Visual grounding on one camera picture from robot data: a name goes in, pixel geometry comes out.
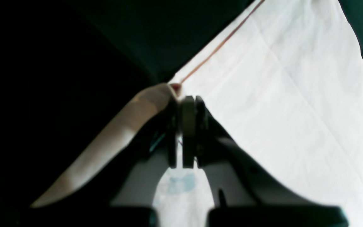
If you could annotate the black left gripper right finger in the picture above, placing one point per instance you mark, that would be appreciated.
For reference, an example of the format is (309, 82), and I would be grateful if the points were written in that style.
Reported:
(244, 193)

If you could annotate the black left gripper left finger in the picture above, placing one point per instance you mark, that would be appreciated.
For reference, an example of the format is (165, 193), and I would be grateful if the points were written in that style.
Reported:
(122, 193)

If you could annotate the pink T-shirt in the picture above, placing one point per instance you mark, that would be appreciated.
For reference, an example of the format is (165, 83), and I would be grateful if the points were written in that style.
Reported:
(284, 78)

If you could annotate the black table cloth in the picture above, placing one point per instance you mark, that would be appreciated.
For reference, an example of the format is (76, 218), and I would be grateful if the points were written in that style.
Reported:
(60, 80)

